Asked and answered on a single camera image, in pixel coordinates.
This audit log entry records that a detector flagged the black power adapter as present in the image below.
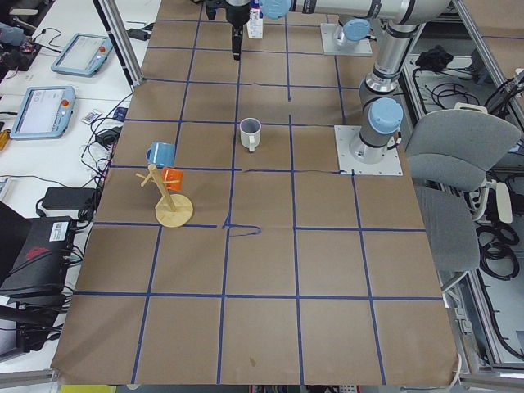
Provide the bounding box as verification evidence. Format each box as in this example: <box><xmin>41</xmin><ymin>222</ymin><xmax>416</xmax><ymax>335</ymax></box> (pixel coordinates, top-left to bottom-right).
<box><xmin>35</xmin><ymin>187</ymin><xmax>97</xmax><ymax>221</ymax></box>

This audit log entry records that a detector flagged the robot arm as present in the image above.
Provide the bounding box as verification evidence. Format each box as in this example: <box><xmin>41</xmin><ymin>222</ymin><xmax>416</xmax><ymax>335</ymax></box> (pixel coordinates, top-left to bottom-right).
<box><xmin>335</xmin><ymin>18</ymin><xmax>371</xmax><ymax>47</ymax></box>
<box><xmin>259</xmin><ymin>1</ymin><xmax>449</xmax><ymax>164</ymax></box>

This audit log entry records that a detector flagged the small remote control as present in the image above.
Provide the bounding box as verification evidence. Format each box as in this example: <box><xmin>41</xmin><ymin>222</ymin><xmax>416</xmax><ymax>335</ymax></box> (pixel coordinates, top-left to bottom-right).
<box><xmin>81</xmin><ymin>109</ymin><xmax>102</xmax><ymax>124</ymax></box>

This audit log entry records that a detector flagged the orange mug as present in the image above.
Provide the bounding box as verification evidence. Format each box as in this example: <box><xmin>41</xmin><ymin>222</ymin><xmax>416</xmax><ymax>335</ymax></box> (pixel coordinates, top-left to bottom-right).
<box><xmin>161</xmin><ymin>167</ymin><xmax>183</xmax><ymax>192</ymax></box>

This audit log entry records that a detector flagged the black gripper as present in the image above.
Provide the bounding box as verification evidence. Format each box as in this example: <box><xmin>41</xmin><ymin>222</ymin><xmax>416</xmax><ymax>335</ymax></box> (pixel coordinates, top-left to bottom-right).
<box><xmin>204</xmin><ymin>0</ymin><xmax>251</xmax><ymax>61</ymax></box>

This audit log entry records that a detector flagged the upper teach pendant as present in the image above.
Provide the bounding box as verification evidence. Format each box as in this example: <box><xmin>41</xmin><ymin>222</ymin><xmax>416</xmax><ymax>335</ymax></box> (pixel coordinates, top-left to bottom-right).
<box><xmin>51</xmin><ymin>34</ymin><xmax>113</xmax><ymax>77</ymax></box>

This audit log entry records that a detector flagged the blue white milk carton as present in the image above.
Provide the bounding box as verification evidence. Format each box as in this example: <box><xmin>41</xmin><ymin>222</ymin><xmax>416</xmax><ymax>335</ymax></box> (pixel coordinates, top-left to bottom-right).
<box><xmin>247</xmin><ymin>7</ymin><xmax>264</xmax><ymax>39</ymax></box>

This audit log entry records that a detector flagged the white ribbed mug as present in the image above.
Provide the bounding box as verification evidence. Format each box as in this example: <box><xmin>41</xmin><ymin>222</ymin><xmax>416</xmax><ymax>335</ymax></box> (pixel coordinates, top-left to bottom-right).
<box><xmin>239</xmin><ymin>118</ymin><xmax>261</xmax><ymax>152</ymax></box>

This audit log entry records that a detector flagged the teach pendant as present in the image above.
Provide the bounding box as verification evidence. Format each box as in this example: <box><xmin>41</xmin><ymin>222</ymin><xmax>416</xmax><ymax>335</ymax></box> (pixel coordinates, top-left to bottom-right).
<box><xmin>10</xmin><ymin>86</ymin><xmax>76</xmax><ymax>140</ymax></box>
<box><xmin>51</xmin><ymin>34</ymin><xmax>113</xmax><ymax>77</ymax></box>

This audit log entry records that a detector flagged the black computer box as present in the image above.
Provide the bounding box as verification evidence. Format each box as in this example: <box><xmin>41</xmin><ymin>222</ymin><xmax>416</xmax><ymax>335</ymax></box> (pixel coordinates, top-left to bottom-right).
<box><xmin>1</xmin><ymin>203</ymin><xmax>81</xmax><ymax>360</ymax></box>

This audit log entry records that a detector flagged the lower teach pendant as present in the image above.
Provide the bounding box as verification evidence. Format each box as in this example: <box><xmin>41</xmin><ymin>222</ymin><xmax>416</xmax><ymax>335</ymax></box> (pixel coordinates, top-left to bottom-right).
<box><xmin>10</xmin><ymin>86</ymin><xmax>76</xmax><ymax>140</ymax></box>

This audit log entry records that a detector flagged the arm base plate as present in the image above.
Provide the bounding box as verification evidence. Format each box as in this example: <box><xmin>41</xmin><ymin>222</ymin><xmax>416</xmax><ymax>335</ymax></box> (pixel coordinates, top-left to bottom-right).
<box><xmin>334</xmin><ymin>125</ymin><xmax>403</xmax><ymax>176</ymax></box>
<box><xmin>320</xmin><ymin>23</ymin><xmax>373</xmax><ymax>57</ymax></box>

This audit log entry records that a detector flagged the blue mug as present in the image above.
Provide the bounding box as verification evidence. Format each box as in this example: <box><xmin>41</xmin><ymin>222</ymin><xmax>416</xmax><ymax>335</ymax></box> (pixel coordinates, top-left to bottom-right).
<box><xmin>146</xmin><ymin>141</ymin><xmax>176</xmax><ymax>167</ymax></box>

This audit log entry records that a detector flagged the aluminium frame post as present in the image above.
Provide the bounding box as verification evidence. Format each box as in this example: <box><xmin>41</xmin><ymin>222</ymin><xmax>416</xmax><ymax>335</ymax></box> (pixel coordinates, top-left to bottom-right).
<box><xmin>93</xmin><ymin>0</ymin><xmax>143</xmax><ymax>87</ymax></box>

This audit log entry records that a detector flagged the grey office chair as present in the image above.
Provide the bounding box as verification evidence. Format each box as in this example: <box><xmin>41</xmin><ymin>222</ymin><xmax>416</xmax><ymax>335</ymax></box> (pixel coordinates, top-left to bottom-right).
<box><xmin>405</xmin><ymin>104</ymin><xmax>522</xmax><ymax>289</ymax></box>

